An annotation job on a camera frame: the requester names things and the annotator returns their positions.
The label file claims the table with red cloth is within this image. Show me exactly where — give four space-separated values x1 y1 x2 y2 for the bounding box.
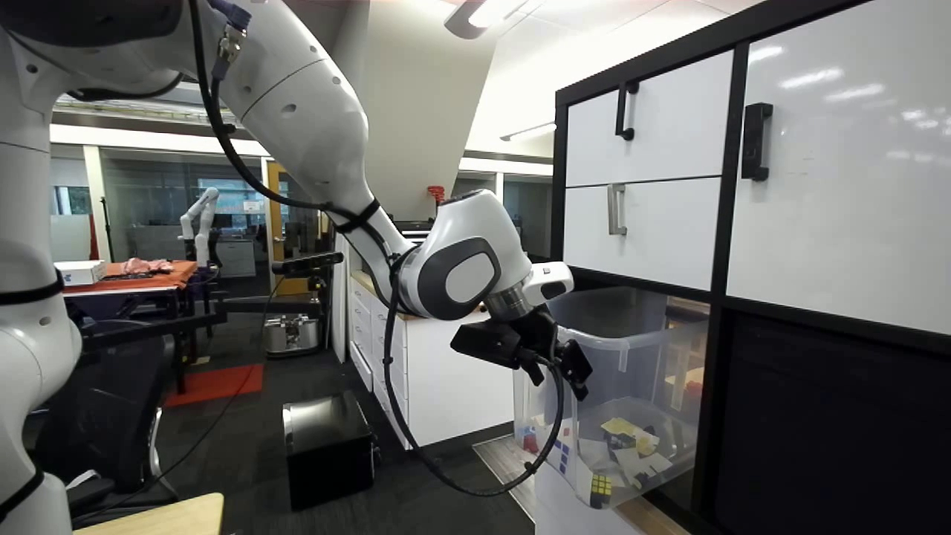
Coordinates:
65 261 227 361

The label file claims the rubiks cube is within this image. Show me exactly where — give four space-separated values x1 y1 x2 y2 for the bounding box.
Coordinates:
588 477 612 509

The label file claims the black box on floor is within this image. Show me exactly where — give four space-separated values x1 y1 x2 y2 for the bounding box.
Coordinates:
284 392 377 512

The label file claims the black upper drawer handle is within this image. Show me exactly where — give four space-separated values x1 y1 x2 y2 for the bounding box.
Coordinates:
615 80 639 142

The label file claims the white counter cabinet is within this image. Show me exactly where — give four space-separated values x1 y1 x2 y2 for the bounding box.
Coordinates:
333 242 514 445

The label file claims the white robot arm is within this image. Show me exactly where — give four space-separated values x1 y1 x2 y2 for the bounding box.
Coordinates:
0 0 588 535

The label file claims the silver lower drawer handle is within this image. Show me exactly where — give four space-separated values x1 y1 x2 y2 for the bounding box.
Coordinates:
606 185 627 237

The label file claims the clear plastic storage bin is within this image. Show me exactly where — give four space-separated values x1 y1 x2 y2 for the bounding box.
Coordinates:
514 285 710 509

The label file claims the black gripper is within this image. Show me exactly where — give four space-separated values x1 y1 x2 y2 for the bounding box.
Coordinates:
453 309 593 401

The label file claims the red floor mat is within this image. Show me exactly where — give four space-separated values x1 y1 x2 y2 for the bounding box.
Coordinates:
165 364 266 408

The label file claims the black cabinet with white drawers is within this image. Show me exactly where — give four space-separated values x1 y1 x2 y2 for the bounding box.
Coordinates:
557 0 951 535

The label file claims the black cabinet door handle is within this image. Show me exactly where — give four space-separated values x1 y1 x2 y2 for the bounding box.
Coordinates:
744 102 773 182

